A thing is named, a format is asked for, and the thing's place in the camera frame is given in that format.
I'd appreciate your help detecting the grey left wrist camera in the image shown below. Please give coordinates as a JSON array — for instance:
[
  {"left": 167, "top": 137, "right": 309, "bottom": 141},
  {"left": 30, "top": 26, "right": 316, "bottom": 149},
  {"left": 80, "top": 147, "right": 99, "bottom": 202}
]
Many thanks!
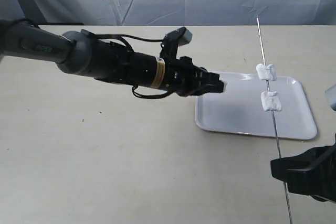
[{"left": 163, "top": 27, "right": 193, "bottom": 46}]

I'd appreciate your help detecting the white marshmallow piece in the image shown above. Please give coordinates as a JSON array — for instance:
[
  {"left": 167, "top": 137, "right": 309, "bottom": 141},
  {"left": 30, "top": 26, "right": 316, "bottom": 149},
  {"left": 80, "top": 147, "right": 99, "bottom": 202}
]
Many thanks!
[
  {"left": 256, "top": 63, "right": 277, "bottom": 81},
  {"left": 261, "top": 91, "right": 282, "bottom": 112}
]

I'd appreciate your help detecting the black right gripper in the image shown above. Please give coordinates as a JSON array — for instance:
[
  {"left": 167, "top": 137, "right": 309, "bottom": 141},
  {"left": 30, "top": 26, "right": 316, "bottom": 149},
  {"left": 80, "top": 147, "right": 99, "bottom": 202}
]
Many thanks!
[{"left": 270, "top": 145, "right": 335, "bottom": 200}]

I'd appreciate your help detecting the thin metal skewer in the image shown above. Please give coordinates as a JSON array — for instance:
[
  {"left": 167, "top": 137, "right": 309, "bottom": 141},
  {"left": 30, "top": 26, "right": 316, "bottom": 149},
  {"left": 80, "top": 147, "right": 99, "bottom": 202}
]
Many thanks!
[{"left": 256, "top": 16, "right": 293, "bottom": 223}]

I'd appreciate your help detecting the left robot arm black grey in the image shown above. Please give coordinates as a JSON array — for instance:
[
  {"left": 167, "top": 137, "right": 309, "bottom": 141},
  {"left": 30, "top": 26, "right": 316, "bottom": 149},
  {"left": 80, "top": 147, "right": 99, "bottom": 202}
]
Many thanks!
[{"left": 1, "top": 18, "right": 226, "bottom": 99}]

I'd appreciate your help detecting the white marshmallow piece top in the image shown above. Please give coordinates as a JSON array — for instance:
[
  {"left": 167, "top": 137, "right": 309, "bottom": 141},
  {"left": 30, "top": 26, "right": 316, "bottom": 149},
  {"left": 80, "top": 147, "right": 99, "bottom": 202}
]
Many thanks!
[{"left": 256, "top": 63, "right": 277, "bottom": 81}]

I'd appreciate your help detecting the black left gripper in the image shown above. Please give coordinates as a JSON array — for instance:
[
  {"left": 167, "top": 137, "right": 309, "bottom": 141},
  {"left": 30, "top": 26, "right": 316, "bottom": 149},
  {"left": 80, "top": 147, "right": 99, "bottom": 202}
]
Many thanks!
[{"left": 164, "top": 56, "right": 227, "bottom": 97}]

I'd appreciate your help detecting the white plastic tray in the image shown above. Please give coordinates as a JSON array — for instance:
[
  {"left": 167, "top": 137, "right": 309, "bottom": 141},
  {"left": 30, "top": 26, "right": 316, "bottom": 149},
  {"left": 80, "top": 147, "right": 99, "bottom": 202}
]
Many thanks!
[{"left": 195, "top": 72, "right": 318, "bottom": 141}]

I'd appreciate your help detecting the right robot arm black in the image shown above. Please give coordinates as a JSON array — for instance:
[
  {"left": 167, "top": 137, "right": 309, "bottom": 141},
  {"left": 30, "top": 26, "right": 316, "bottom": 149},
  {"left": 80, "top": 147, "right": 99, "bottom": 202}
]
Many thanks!
[{"left": 270, "top": 144, "right": 335, "bottom": 203}]

